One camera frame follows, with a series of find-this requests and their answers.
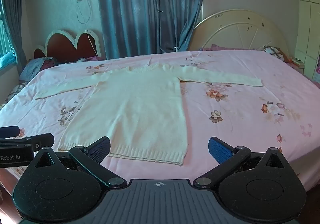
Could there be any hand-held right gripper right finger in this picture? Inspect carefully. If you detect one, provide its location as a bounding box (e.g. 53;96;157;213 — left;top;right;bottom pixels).
193;136;286;188

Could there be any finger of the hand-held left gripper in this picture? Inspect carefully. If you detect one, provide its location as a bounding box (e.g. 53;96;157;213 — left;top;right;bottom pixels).
0;133;55;152
0;125;21;138

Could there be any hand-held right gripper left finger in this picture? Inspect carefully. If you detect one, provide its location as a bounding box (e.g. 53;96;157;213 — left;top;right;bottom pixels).
34;136;127;188

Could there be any cream knit sweater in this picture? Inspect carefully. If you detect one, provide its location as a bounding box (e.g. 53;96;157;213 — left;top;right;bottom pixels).
34;64;263;166

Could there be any pink floral bed sheet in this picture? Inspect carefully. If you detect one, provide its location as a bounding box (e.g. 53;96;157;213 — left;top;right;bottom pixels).
0;49;320;189

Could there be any blue pillow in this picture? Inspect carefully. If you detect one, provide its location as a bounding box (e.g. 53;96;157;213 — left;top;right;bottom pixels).
18;57;55;82

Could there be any window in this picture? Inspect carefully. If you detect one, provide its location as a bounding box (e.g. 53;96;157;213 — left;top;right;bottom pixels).
0;6;16;65

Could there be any red heart-shaped headboard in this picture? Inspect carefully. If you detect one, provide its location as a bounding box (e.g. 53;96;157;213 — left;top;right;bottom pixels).
33;30;102;61

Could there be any checked floral pillow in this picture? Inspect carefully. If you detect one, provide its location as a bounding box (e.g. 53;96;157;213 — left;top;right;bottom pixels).
263;45;286;61

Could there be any cream nightstand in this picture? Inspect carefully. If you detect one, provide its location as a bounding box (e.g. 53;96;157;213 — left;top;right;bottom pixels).
290;57;306;75

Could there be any narrow blue curtain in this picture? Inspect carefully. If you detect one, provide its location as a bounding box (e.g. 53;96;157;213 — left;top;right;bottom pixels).
0;0;28;72

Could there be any cream arched headboard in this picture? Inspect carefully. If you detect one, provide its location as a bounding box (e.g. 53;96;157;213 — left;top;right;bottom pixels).
187;9;291;59

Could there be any wide blue curtain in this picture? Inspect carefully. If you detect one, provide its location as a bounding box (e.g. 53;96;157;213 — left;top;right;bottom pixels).
96;0;208;61

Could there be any cream wardrobe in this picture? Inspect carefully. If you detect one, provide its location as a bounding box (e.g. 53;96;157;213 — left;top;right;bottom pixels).
294;0;320;82

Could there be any white hanging cable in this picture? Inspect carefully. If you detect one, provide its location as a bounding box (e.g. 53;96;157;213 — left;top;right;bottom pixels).
76;0;97;52

